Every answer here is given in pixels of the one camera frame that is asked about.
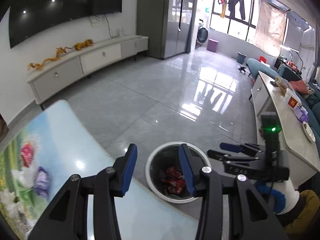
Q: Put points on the golden coiled dragon ornament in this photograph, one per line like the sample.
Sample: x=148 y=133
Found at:
x=85 y=44

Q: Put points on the grey bucket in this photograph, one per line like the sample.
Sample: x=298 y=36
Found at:
x=240 y=58

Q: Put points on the green crumpled napkin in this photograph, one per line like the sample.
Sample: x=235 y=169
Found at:
x=26 y=195

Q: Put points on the flower landscape table mat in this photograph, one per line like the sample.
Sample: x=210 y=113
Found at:
x=81 y=202

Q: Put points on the grey double-door refrigerator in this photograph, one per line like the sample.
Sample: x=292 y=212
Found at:
x=168 y=24

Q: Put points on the large black wall television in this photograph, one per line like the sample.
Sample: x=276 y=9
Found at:
x=29 y=17

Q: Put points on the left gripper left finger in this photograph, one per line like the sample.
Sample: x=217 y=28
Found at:
x=124 y=167

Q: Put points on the red white gift box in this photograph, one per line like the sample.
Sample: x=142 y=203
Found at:
x=291 y=99

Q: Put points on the front-load washing machine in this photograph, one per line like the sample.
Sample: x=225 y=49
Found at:
x=202 y=35

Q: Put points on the white marble side table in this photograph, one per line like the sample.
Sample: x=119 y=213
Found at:
x=302 y=153

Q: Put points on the red snack wrappers in bin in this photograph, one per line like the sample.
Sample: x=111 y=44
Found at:
x=171 y=181

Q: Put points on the teal sofa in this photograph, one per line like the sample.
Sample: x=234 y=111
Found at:
x=306 y=93

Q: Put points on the purple stool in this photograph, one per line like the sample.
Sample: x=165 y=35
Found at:
x=212 y=45

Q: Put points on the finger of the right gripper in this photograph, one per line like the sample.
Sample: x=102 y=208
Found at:
x=227 y=157
x=242 y=148

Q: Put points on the white round trash bin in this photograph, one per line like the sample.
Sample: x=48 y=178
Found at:
x=161 y=158

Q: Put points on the purple wrapper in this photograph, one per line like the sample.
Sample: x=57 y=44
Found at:
x=41 y=183

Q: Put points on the white tissue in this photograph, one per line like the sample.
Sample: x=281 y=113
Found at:
x=8 y=199

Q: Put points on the red crumpled wrapper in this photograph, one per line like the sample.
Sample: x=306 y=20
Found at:
x=27 y=154

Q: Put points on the white low TV cabinet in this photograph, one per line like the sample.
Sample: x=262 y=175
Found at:
x=75 y=65

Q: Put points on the olive jacket sleeve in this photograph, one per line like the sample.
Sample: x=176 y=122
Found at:
x=307 y=217

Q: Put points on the right hand white blue glove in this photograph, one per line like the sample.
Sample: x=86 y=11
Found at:
x=283 y=194

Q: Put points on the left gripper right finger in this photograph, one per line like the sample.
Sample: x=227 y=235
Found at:
x=191 y=163

